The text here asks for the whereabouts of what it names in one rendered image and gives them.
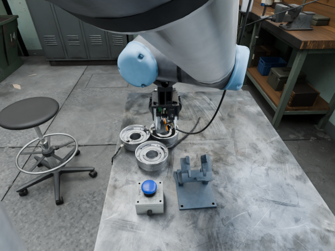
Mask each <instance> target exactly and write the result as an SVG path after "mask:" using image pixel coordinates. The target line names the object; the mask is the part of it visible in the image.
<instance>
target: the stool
mask: <svg viewBox="0 0 335 251"><path fill-rule="evenodd" d="M58 111H59V103H58V102H57V101H56V100H55V99H53V98H49V97H32V98H27V99H23V100H20V101H17V102H15V103H12V104H10V105H8V106H7V107H5V108H4V109H3V110H1V111H0V127H2V128H5V129H9V130H23V129H29V128H34V129H35V131H36V133H37V135H38V138H36V139H34V140H32V141H31V142H29V143H28V144H26V145H25V146H24V147H23V148H22V149H21V150H20V151H19V152H18V154H17V156H16V158H15V165H16V167H17V169H18V170H19V171H21V172H23V173H26V174H31V175H38V174H41V175H40V176H38V177H36V178H34V179H32V180H31V181H29V182H27V183H25V184H23V185H22V186H20V187H18V188H17V189H16V192H18V193H19V195H20V196H23V195H26V194H28V190H27V188H28V187H31V186H33V185H35V184H37V183H39V182H41V181H44V180H46V179H48V178H50V177H52V176H54V196H55V203H56V205H59V204H62V203H64V202H63V198H62V196H61V197H60V175H62V174H64V173H75V172H86V171H90V173H89V176H90V177H92V178H94V177H95V176H96V175H97V172H96V171H95V170H94V169H95V168H94V167H65V165H66V164H67V163H68V162H69V161H70V160H71V159H72V158H73V157H74V156H77V155H78V154H79V153H80V150H79V149H78V142H77V140H76V138H74V137H73V136H71V135H69V134H66V133H52V134H47V135H43V134H42V132H41V130H40V128H39V125H42V124H44V123H46V122H47V121H49V120H51V119H52V118H53V117H54V116H55V115H56V114H57V112H58ZM52 135H65V136H68V137H70V138H72V139H73V140H72V141H70V142H68V143H65V144H63V145H61V146H55V148H53V147H52V146H50V136H52ZM45 137H47V140H45ZM37 140H40V143H39V144H40V146H41V148H42V151H34V152H22V151H23V150H24V149H25V148H26V147H27V146H29V145H30V144H31V143H33V142H35V141H37ZM73 142H75V143H76V146H75V147H74V148H73V149H72V150H71V151H70V152H69V153H68V154H67V155H66V156H65V157H64V158H63V159H62V158H60V157H59V156H57V155H55V154H54V153H55V150H58V149H59V148H62V147H64V146H66V145H68V144H71V143H73ZM23 154H42V155H43V156H42V157H39V156H34V158H35V160H37V161H36V164H35V165H34V166H33V167H32V168H31V169H30V170H29V171H25V170H23V169H22V168H20V166H19V164H18V158H19V156H20V155H23ZM45 157H46V158H47V160H48V161H46V160H44V158H45ZM56 159H58V160H59V161H60V162H59V163H57V161H56ZM40 165H44V166H45V167H47V168H48V169H49V170H47V171H42V172H32V170H33V169H34V168H35V167H36V166H38V167H39V166H40Z"/></svg>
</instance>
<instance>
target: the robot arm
mask: <svg viewBox="0 0 335 251"><path fill-rule="evenodd" d="M45 1H48V2H50V3H53V4H55V5H57V6H59V7H60V8H62V9H63V10H65V11H67V12H68V13H70V14H72V15H73V16H75V17H77V18H79V19H80V20H82V21H84V22H85V23H87V24H90V25H92V26H94V27H96V28H98V29H101V30H104V31H108V32H112V33H118V34H139V35H138V36H137V37H136V38H135V39H134V40H133V41H131V42H129V43H128V44H127V46H126V47H125V49H124V50H123V51H122V53H121V54H120V55H119V58H118V69H119V72H120V74H121V76H122V77H123V78H124V80H125V81H126V82H128V83H129V84H131V85H132V86H135V87H138V88H144V87H147V86H149V85H151V84H152V83H154V84H155V85H157V86H158V88H154V91H152V97H150V101H149V110H150V112H151V113H152V116H153V121H154V123H155V125H156V130H157V128H158V129H161V117H162V118H168V120H170V121H173V123H174V129H176V126H175V124H176V122H177V120H178V114H179V112H180V111H181V108H182V105H181V100H180V96H178V91H177V90H176V89H175V88H172V86H173V85H174V84H176V83H177V82H178V83H186V84H192V85H198V86H204V87H210V88H216V89H219V90H232V91H237V90H239V89H241V87H242V85H243V81H244V77H245V73H246V68H247V64H248V59H249V53H250V50H249V48H248V47H246V46H241V45H237V44H236V39H237V25H238V11H239V0H45ZM0 251H27V249H26V247H25V245H24V243H23V241H22V239H21V238H20V236H19V234H18V232H17V230H16V228H15V226H14V224H13V222H12V221H11V219H10V217H9V215H8V213H7V211H6V209H5V207H4V205H3V204H2V202H1V200H0Z"/></svg>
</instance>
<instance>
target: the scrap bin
mask: <svg viewBox="0 0 335 251"><path fill-rule="evenodd" d="M17 18H19V16H18V15H0V83H1V82H2V81H3V80H4V79H6V78H7V77H8V76H9V75H11V74H12V73H13V72H14V71H16V70H17V69H18V68H19V67H21V66H22V65H23V64H24V63H23V61H22V59H21V57H18V52H17V26H18V22H17Z"/></svg>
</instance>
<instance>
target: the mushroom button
mask: <svg viewBox="0 0 335 251"><path fill-rule="evenodd" d="M141 189H142V192H144V193H145V194H153V193H154V192H155V191H156V190H157V184H156V182H155V181H153V180H146V181H144V182H143V183H142V185H141Z"/></svg>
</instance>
